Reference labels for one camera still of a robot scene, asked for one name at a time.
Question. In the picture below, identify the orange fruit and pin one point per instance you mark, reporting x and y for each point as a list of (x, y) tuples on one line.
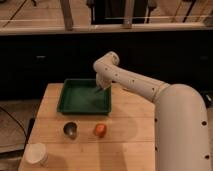
[(100, 130)]

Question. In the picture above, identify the black cabinet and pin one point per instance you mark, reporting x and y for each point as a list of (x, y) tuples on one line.
[(28, 63)]

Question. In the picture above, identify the metal cup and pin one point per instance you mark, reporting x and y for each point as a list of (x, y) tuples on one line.
[(70, 129)]

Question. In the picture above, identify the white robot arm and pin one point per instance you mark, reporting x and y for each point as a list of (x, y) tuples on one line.
[(182, 141)]

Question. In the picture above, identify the green plastic tray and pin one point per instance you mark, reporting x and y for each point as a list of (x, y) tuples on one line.
[(82, 97)]

